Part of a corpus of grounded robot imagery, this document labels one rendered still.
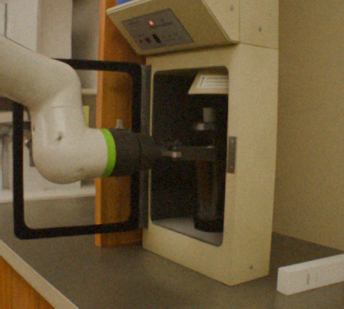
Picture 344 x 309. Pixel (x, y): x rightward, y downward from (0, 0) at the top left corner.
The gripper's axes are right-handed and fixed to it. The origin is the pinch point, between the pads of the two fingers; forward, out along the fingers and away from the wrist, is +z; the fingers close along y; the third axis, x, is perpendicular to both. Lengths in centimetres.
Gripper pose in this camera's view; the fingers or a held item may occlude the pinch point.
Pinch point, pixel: (210, 149)
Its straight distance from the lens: 105.2
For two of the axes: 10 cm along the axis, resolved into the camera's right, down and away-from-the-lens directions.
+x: -0.3, 10.0, 0.5
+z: 8.1, -0.1, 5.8
